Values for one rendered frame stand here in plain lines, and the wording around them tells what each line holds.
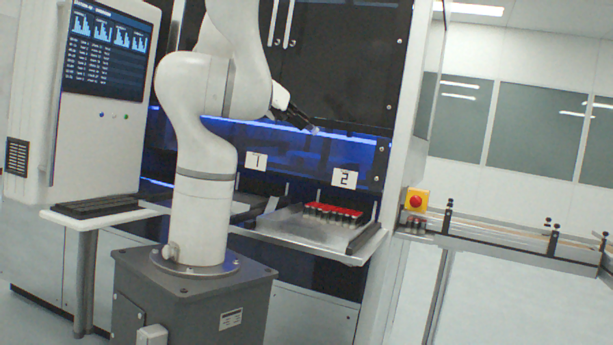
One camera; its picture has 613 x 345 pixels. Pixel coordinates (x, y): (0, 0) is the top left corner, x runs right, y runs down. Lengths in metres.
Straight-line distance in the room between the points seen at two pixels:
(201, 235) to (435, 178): 5.31
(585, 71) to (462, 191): 2.25
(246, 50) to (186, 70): 0.12
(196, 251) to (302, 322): 0.83
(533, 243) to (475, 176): 4.49
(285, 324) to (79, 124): 1.01
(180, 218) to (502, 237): 1.07
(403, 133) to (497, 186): 4.68
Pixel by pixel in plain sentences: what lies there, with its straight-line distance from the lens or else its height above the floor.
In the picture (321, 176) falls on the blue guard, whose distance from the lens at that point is 1.45.
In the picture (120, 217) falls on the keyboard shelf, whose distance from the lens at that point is 1.42.
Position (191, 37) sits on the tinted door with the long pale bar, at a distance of 1.77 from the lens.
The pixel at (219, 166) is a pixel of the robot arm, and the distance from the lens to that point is 0.81.
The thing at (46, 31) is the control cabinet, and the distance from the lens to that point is 1.45.
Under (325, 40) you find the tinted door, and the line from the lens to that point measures 1.51.
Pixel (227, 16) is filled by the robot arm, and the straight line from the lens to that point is 0.77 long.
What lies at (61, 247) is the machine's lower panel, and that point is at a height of 0.42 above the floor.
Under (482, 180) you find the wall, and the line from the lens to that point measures 6.00.
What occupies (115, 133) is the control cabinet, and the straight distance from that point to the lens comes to 1.65.
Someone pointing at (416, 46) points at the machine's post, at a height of 1.49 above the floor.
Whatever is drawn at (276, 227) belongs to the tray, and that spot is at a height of 0.90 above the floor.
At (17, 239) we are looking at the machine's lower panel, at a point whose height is 0.36.
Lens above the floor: 1.17
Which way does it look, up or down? 6 degrees down
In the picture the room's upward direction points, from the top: 9 degrees clockwise
